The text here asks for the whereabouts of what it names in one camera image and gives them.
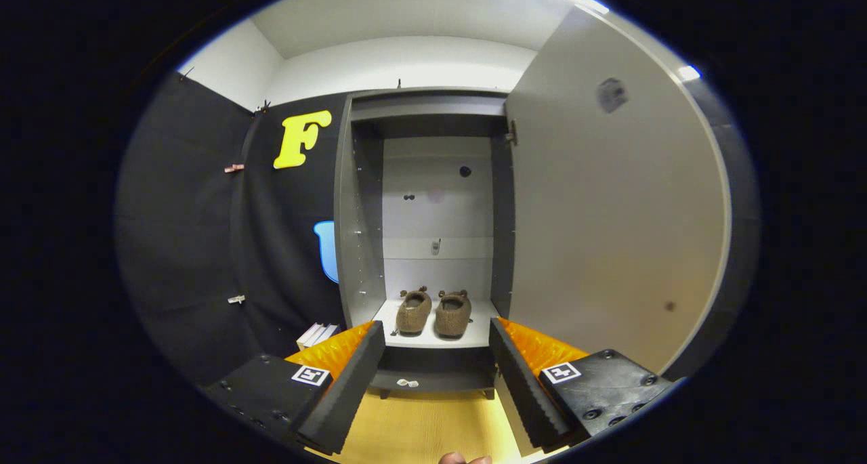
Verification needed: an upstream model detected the grey shoe cabinet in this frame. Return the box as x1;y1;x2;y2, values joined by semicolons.
334;87;519;400

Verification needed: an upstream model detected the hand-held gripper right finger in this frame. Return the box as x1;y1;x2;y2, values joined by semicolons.
488;317;681;451

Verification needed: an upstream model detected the black backdrop cloth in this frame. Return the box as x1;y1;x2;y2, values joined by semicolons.
115;71;350;387

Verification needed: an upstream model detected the white cover book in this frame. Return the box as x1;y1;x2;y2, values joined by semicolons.
296;322;326;350

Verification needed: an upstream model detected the brown fuzzy shoe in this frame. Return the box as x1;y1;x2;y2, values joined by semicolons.
434;289;473;339
396;287;433;336

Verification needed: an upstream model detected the white cabinet shelf board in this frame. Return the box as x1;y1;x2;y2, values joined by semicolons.
371;298;501;350

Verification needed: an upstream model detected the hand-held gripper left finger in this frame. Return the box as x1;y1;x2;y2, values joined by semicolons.
203;320;387;457

